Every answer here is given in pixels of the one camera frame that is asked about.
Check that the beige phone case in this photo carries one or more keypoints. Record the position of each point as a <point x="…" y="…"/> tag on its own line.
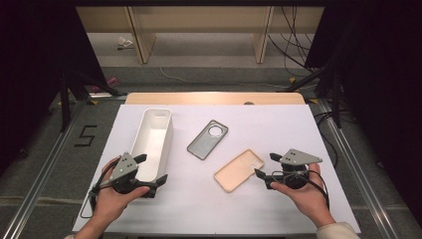
<point x="237" y="171"/>

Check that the white table cover sheet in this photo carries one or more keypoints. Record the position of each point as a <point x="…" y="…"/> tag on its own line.
<point x="205" y="205"/>

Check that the person's right hand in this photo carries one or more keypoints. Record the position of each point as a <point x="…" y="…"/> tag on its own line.
<point x="308" y="199"/>

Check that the black curtain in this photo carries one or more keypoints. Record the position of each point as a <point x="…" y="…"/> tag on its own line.
<point x="30" y="66"/>
<point x="381" y="83"/>

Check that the aluminium floor rail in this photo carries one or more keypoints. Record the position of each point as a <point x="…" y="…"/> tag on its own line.
<point x="33" y="189"/>
<point x="361" y="179"/>

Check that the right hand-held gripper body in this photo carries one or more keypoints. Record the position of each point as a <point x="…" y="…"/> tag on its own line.
<point x="298" y="157"/>

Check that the person's left hand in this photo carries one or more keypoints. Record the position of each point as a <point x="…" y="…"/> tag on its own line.
<point x="109" y="199"/>

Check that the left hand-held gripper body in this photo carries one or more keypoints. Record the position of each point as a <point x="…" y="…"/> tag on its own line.
<point x="123" y="166"/>

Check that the pink packet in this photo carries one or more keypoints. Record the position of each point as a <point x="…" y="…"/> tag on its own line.
<point x="111" y="81"/>

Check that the crumpled white paper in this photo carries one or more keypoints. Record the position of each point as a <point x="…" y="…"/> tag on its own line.
<point x="124" y="42"/>

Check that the grey phone case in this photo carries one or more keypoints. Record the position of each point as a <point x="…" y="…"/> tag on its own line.
<point x="204" y="144"/>

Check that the beige wooden shelf unit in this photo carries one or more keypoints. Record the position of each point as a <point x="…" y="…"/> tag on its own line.
<point x="199" y="20"/>

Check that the black tripod stand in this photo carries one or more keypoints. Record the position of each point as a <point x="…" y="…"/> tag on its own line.
<point x="64" y="99"/>
<point x="335" y="99"/>

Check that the white plastic bin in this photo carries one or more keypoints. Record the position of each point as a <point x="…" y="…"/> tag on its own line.
<point x="152" y="139"/>

